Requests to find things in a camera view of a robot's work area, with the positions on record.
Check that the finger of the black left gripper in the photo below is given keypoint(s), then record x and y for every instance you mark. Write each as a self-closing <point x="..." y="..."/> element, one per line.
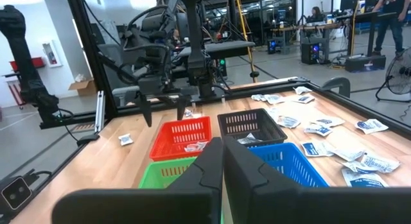
<point x="183" y="105"/>
<point x="146" y="106"/>

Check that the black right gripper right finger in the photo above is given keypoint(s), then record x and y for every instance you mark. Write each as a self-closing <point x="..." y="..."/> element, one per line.
<point x="273" y="204"/>

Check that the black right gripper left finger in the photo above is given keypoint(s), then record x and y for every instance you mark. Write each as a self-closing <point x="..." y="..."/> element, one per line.
<point x="192" y="204"/>

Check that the white antiseptic towelette packet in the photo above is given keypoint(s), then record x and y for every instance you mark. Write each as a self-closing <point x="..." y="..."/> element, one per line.
<point x="346" y="151"/>
<point x="258" y="97"/>
<point x="354" y="167"/>
<point x="370" y="125"/>
<point x="363" y="179"/>
<point x="192" y="115"/>
<point x="288" y="122"/>
<point x="327" y="122"/>
<point x="248" y="139"/>
<point x="302" y="89"/>
<point x="191" y="148"/>
<point x="318" y="130"/>
<point x="274" y="99"/>
<point x="304" y="99"/>
<point x="202" y="144"/>
<point x="316" y="149"/>
<point x="273" y="115"/>
<point x="126" y="139"/>
<point x="380" y="163"/>

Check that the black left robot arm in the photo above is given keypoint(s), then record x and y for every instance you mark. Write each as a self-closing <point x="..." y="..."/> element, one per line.
<point x="197" y="41"/>

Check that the red plastic basket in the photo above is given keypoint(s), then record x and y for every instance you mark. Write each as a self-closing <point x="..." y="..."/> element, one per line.
<point x="180" y="131"/>

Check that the blue plastic basket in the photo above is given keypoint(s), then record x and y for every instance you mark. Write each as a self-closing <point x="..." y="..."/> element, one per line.
<point x="289" y="163"/>

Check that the silver aluminium bar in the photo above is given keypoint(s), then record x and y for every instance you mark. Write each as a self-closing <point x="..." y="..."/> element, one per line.
<point x="99" y="111"/>

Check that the green plastic basket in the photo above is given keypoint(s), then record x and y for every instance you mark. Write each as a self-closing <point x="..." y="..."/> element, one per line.
<point x="157" y="174"/>

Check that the grey office chair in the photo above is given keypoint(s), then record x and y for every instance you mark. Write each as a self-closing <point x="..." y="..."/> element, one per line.
<point x="112" y="57"/>

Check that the person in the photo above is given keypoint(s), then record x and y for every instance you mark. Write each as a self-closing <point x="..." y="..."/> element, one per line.
<point x="390" y="25"/>
<point x="316" y="15"/>
<point x="175" y="38"/>

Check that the cardboard box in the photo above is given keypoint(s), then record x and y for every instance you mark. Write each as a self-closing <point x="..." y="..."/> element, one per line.
<point x="82" y="88"/>

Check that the black plastic basket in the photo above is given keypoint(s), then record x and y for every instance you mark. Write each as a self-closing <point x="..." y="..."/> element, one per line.
<point x="250" y="121"/>

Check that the dark grey desk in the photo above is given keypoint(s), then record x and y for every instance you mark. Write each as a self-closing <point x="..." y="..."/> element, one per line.
<point x="231" y="46"/>

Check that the small black computer tower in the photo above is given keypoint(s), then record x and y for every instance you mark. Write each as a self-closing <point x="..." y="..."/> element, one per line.
<point x="273" y="47"/>

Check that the white fire extinguisher cabinet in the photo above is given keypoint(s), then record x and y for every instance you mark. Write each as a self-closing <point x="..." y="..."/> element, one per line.
<point x="51" y="54"/>

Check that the red shelf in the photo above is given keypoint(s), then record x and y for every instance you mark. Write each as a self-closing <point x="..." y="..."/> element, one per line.
<point x="35" y="62"/>

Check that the black table clamp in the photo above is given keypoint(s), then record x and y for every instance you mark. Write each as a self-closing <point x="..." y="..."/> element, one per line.
<point x="337" y="82"/>

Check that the wooden workbench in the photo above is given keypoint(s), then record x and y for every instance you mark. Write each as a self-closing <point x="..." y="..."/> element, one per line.
<point x="305" y="27"/>

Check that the black equipment case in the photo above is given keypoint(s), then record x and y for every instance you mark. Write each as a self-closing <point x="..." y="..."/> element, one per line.
<point x="366" y="64"/>

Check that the black floor fan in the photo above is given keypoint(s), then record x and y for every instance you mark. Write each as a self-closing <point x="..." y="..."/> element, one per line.
<point x="399" y="73"/>

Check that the black standing desk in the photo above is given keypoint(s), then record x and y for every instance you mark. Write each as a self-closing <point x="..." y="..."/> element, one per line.
<point x="363" y="16"/>

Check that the black depth camera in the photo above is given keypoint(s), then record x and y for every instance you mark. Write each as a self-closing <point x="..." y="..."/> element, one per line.
<point x="16" y="192"/>

